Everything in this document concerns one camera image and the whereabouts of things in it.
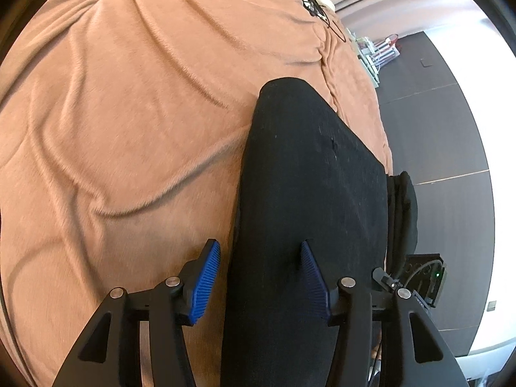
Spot pink curtain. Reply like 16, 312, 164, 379
331, 0, 486, 39

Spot black cable with connectors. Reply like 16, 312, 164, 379
291, 0, 348, 43

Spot white bedside drawer cabinet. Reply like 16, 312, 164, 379
346, 29, 380, 88

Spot black pants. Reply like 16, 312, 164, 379
220, 78, 418, 386

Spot brown fleece blanket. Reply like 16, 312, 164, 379
1, 0, 393, 386

